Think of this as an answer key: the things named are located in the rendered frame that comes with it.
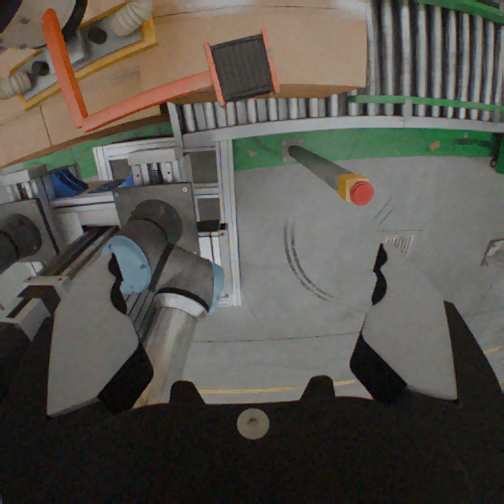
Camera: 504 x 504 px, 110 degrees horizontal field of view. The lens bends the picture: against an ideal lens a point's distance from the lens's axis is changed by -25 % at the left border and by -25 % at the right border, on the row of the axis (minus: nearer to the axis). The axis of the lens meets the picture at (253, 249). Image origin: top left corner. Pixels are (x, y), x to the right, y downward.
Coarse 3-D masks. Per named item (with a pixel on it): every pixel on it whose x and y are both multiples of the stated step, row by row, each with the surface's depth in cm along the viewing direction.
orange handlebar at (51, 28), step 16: (48, 16) 21; (48, 32) 22; (48, 48) 23; (64, 48) 25; (64, 64) 25; (64, 80) 26; (176, 80) 28; (192, 80) 28; (208, 80) 28; (64, 96) 27; (80, 96) 29; (144, 96) 29; (160, 96) 29; (176, 96) 29; (80, 112) 29; (96, 112) 29; (112, 112) 29; (128, 112) 30; (96, 128) 31
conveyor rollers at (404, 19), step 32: (384, 0) 67; (384, 32) 75; (416, 32) 75; (448, 32) 72; (480, 32) 69; (384, 64) 82; (416, 64) 82; (448, 64) 80; (480, 64) 76; (416, 96) 89; (448, 96) 87; (192, 128) 94
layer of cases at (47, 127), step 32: (96, 0) 64; (0, 64) 69; (128, 64) 79; (96, 96) 84; (128, 96) 86; (0, 128) 84; (32, 128) 87; (64, 128) 89; (128, 128) 125; (0, 160) 92
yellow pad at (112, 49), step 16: (128, 0) 29; (96, 16) 30; (112, 16) 30; (96, 32) 29; (112, 32) 31; (144, 32) 32; (96, 48) 32; (112, 48) 33; (128, 48) 34; (144, 48) 34; (32, 64) 30; (48, 64) 32; (80, 64) 33; (96, 64) 34; (112, 64) 36; (32, 80) 33; (48, 80) 34; (32, 96) 35; (48, 96) 36
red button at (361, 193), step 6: (354, 186) 60; (360, 186) 59; (366, 186) 59; (372, 186) 60; (354, 192) 60; (360, 192) 60; (366, 192) 60; (372, 192) 60; (354, 198) 61; (360, 198) 61; (366, 198) 61; (360, 204) 62; (366, 204) 62
